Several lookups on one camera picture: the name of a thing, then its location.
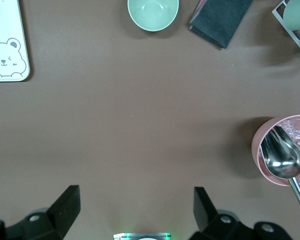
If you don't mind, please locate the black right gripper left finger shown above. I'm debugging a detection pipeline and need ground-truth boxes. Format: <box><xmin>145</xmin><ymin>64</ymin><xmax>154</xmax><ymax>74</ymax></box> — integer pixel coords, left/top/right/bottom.
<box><xmin>4</xmin><ymin>185</ymin><xmax>81</xmax><ymax>240</ymax></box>

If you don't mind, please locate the pink folded cloth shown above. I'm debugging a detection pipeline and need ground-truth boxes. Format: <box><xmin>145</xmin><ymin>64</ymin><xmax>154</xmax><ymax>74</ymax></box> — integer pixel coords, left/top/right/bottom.
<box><xmin>193</xmin><ymin>0</ymin><xmax>207</xmax><ymax>20</ymax></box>

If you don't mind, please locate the pink bowl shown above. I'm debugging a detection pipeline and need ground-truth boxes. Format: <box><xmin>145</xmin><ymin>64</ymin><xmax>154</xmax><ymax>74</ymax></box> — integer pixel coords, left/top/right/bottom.
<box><xmin>251</xmin><ymin>114</ymin><xmax>300</xmax><ymax>187</ymax></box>

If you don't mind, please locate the metal scoop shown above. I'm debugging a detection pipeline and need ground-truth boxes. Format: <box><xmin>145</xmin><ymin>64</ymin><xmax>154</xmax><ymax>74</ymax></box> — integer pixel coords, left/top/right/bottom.
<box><xmin>259</xmin><ymin>125</ymin><xmax>300</xmax><ymax>213</ymax></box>

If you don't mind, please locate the white wire cup rack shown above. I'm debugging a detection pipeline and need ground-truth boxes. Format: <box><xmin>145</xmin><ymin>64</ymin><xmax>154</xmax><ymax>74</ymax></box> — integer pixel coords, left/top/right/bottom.
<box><xmin>271</xmin><ymin>0</ymin><xmax>300</xmax><ymax>61</ymax></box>

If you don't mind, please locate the brown table cover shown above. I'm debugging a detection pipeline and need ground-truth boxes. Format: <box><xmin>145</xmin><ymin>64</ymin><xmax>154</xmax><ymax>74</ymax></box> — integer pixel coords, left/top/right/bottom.
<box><xmin>0</xmin><ymin>0</ymin><xmax>300</xmax><ymax>240</ymax></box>

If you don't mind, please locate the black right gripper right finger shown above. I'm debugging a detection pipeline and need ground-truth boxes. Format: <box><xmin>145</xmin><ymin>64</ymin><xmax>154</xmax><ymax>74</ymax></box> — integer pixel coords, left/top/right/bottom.
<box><xmin>189</xmin><ymin>186</ymin><xmax>256</xmax><ymax>240</ymax></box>

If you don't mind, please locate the light green bowl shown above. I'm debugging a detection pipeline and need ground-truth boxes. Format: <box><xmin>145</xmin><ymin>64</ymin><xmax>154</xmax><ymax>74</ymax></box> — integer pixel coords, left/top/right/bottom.
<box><xmin>127</xmin><ymin>0</ymin><xmax>180</xmax><ymax>33</ymax></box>

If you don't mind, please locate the clear ice cube pile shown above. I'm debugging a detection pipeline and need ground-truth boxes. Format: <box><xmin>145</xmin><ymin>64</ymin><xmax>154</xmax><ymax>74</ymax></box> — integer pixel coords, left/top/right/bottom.
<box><xmin>277</xmin><ymin>119</ymin><xmax>300</xmax><ymax>151</ymax></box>

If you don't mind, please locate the dark grey folded cloth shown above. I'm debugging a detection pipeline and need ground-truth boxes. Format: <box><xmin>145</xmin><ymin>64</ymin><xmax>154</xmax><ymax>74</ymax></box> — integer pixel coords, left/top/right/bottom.
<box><xmin>189</xmin><ymin>0</ymin><xmax>254</xmax><ymax>50</ymax></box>

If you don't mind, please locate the cream bear print tray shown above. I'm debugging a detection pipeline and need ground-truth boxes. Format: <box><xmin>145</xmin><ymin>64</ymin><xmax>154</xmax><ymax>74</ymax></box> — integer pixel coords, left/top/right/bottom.
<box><xmin>0</xmin><ymin>0</ymin><xmax>31</xmax><ymax>83</ymax></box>

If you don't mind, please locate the pale green cup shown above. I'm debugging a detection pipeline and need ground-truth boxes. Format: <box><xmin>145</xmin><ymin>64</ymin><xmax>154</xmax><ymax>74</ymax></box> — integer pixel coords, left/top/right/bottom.
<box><xmin>282</xmin><ymin>0</ymin><xmax>300</xmax><ymax>32</ymax></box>

